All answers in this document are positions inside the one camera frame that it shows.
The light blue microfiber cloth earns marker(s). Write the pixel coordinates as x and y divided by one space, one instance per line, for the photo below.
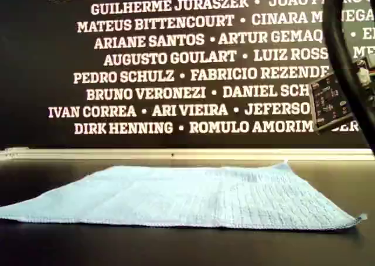
164 195

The aluminium table frame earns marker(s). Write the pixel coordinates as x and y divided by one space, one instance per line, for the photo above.
117 154

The right wrist camera circuit board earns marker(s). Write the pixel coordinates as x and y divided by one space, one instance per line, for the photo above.
329 102

